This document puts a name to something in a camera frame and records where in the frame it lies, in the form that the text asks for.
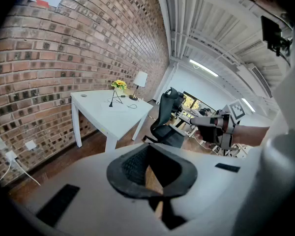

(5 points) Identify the ceiling air conditioner vent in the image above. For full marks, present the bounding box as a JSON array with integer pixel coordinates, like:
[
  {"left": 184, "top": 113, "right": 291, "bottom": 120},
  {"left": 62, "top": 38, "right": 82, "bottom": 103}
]
[{"left": 250, "top": 66, "right": 273, "bottom": 99}]

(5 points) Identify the knotted white cable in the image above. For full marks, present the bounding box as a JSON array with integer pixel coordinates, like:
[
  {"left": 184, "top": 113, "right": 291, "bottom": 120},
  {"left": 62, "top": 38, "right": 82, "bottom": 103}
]
[{"left": 13, "top": 159, "right": 42, "bottom": 187}]

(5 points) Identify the person's right forearm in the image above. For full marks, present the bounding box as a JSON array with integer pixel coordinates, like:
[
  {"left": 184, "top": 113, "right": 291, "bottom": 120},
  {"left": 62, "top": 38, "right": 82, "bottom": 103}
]
[{"left": 232, "top": 125, "right": 271, "bottom": 148}]

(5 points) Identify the black office chair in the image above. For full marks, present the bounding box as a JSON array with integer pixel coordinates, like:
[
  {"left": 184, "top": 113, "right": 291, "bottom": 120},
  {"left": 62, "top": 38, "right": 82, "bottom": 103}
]
[{"left": 143, "top": 87, "right": 187, "bottom": 149}]

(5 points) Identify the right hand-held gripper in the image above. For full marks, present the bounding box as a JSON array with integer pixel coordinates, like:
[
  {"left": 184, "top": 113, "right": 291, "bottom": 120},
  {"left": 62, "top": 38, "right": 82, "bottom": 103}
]
[{"left": 190, "top": 99, "right": 247, "bottom": 151}]

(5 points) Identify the ceiling tube light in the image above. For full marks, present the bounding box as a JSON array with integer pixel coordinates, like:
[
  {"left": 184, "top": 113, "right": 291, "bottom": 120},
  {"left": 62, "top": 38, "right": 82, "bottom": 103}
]
[
  {"left": 241, "top": 98, "right": 257, "bottom": 114},
  {"left": 188, "top": 59, "right": 220, "bottom": 78}
]

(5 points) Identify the yellow sunflower bouquet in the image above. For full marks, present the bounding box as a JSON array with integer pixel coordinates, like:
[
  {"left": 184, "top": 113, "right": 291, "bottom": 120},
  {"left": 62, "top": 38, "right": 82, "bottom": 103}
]
[{"left": 111, "top": 79, "right": 127, "bottom": 90}]

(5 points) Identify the plain white cable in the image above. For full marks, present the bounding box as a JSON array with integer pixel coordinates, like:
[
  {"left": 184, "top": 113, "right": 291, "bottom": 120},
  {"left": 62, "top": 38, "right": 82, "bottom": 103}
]
[{"left": 0, "top": 159, "right": 13, "bottom": 182}]

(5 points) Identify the white wall socket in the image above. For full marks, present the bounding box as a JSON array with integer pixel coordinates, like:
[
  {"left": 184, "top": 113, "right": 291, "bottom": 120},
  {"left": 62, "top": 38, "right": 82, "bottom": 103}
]
[{"left": 5, "top": 150, "right": 18, "bottom": 162}]

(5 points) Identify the white table lamp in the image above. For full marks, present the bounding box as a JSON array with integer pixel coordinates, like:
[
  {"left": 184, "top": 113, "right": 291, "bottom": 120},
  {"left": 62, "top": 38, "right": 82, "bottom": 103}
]
[{"left": 128, "top": 71, "right": 148, "bottom": 101}]

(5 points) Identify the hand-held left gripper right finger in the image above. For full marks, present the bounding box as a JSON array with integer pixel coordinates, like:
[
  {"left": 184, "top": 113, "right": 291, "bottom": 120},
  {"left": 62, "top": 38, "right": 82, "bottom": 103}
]
[{"left": 148, "top": 143, "right": 198, "bottom": 199}]

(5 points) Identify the window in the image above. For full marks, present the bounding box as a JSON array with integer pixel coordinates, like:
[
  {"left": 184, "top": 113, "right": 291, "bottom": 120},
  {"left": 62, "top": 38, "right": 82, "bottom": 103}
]
[{"left": 182, "top": 91, "right": 203, "bottom": 110}]

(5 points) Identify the person in white clothing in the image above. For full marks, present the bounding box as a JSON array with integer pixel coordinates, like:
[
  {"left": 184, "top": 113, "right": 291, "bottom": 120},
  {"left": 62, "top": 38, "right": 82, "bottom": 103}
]
[{"left": 265, "top": 27, "right": 295, "bottom": 144}]

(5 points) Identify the black cable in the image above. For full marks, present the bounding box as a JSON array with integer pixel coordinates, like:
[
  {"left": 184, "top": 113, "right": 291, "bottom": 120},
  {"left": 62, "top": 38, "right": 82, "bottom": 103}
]
[{"left": 109, "top": 89, "right": 138, "bottom": 110}]

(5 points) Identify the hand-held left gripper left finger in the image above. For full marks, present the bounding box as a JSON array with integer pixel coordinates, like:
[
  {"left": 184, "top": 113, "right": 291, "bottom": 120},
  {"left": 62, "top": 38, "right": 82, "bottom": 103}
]
[{"left": 107, "top": 143, "right": 163, "bottom": 199}]

